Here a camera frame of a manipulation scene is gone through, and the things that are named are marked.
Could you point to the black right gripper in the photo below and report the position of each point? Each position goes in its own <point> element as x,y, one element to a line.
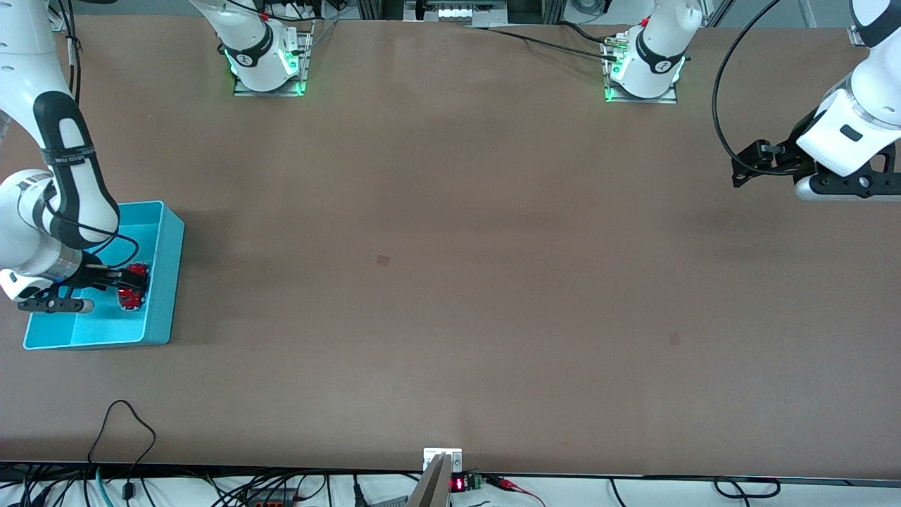
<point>91,276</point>

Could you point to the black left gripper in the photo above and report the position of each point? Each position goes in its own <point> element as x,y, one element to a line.
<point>787,160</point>

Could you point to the red beetle toy car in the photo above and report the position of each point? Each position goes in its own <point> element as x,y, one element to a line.
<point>130,299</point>

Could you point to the black plug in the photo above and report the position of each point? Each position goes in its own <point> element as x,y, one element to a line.
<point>359,491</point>

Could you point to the red LED display module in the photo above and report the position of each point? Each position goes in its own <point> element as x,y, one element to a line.
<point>458,484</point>

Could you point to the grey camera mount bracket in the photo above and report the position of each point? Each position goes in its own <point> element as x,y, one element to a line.
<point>431,489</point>

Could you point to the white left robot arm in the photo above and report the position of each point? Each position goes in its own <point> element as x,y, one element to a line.
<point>866,105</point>

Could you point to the green terminal block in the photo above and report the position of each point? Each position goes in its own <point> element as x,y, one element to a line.
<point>474,482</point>

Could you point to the white mounting plate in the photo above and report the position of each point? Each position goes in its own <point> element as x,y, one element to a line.
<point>431,458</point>

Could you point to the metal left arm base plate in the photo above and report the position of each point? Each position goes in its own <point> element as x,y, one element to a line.
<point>640,100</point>

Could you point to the white power strip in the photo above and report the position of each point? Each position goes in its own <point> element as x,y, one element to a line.
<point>464,13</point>

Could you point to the blue plastic box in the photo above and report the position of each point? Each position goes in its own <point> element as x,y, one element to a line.
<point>105,324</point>

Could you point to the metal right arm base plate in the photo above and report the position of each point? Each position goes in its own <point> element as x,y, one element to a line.
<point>267,91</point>

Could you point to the red clip leads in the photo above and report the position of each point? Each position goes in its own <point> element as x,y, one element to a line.
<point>507,484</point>

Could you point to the orange black power strip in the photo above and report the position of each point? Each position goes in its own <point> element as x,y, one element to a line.
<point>271,498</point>

